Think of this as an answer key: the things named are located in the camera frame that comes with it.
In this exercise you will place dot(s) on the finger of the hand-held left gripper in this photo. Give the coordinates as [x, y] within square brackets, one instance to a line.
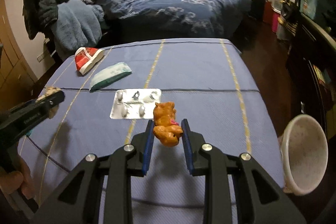
[53, 99]

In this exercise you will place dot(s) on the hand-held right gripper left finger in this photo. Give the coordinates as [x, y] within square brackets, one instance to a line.
[149, 148]

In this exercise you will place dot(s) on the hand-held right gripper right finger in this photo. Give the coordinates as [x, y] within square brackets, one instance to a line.
[187, 148]

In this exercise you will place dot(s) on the brown paper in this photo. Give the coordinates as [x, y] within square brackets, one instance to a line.
[48, 91]

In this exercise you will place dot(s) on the orange toy bear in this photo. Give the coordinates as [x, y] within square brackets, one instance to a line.
[166, 121]

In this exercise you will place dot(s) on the white waste bin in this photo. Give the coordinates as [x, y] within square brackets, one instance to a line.
[304, 155]

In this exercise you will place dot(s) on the person's left hand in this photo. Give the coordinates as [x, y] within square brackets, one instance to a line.
[15, 182]

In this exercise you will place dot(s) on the silver pill blister pack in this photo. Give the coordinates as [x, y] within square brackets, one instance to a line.
[136, 104]

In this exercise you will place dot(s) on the crushed red paper cup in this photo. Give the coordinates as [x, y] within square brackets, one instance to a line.
[86, 58]

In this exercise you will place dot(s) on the wooden wardrobe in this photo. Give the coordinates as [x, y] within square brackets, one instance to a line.
[13, 61]

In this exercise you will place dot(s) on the green white tissue packet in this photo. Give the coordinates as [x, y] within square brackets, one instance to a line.
[110, 75]

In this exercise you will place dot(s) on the light blue fleece robe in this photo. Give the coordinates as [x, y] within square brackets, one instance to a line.
[76, 27]

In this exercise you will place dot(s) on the black puffer jacket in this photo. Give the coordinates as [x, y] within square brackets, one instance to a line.
[42, 6]

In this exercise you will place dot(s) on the blue floral duvet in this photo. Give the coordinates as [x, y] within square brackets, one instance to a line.
[170, 3]

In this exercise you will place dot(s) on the dark wooden dresser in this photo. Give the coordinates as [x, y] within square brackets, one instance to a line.
[312, 69]

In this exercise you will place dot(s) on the pink bucket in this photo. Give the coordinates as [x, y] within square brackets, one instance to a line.
[275, 22]

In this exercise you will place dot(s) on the red box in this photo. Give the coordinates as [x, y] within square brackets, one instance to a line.
[267, 12]

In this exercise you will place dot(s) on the black suitcase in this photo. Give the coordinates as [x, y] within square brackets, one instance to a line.
[253, 1]

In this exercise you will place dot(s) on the white wall socket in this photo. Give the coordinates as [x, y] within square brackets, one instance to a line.
[41, 57]

